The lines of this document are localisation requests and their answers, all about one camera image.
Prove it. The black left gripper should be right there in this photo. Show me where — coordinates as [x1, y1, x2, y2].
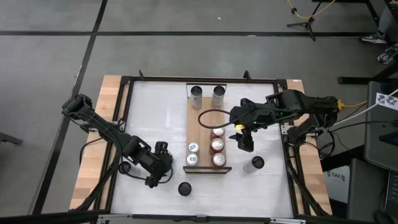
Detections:
[144, 141, 174, 190]

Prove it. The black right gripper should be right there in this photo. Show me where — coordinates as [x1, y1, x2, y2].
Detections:
[229, 97, 273, 153]

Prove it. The red Coca-Cola can white lettering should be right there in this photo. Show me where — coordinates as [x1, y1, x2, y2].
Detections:
[211, 126, 226, 140]

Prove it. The white Celsius can red band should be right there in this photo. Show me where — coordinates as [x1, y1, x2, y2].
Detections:
[211, 85, 226, 110]
[177, 181, 193, 197]

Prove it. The red Coca-Cola can black lettering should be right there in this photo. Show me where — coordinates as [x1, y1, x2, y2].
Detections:
[210, 138, 225, 153]

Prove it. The white slim beverage can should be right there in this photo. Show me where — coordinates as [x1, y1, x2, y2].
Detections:
[118, 161, 132, 175]
[190, 85, 203, 110]

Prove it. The white can palm tree print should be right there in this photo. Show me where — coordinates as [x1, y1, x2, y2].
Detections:
[243, 156, 266, 174]

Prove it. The white table mat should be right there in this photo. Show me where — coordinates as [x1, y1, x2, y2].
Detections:
[110, 80, 295, 218]

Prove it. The white labelled box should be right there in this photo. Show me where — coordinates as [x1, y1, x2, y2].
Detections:
[322, 164, 352, 203]

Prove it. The black tripod stand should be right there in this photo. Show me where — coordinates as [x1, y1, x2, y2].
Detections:
[285, 0, 324, 42]

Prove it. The grey cabinet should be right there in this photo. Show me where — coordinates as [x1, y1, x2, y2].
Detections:
[363, 80, 398, 172]

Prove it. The white paper tag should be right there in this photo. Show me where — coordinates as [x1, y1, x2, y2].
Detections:
[375, 92, 398, 111]

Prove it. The dark grey desk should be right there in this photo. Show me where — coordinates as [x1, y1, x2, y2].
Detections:
[346, 157, 389, 223]

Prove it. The person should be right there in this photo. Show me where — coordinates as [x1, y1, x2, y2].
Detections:
[359, 6, 398, 65]

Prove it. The black chair base leg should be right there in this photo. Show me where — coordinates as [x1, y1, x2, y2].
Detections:
[0, 131, 24, 146]

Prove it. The black computer mouse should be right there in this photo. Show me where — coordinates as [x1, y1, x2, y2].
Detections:
[374, 211, 396, 224]

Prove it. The black left wrist camera cable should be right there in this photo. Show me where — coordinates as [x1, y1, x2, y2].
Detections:
[123, 167, 174, 185]

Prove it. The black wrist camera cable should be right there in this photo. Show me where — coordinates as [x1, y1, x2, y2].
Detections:
[197, 108, 238, 129]
[123, 167, 174, 185]

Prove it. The wooden shelf with black rail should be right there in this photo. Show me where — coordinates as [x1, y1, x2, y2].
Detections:
[183, 82, 233, 174]

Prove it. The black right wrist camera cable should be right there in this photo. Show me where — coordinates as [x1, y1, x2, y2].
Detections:
[197, 108, 238, 129]

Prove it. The black aluminium table frame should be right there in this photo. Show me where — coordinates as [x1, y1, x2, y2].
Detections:
[70, 70, 332, 218]

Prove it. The black camera mount crossbar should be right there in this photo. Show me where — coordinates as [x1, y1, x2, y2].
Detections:
[98, 213, 307, 224]

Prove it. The black power cable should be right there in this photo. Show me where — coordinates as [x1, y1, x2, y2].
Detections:
[310, 119, 398, 162]
[78, 136, 108, 166]

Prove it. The black desk leg frame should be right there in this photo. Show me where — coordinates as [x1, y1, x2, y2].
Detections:
[312, 0, 398, 85]

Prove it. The white cable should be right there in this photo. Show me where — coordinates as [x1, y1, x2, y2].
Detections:
[346, 89, 398, 121]

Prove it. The yellow extension cable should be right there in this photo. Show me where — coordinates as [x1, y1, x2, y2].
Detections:
[285, 0, 337, 19]

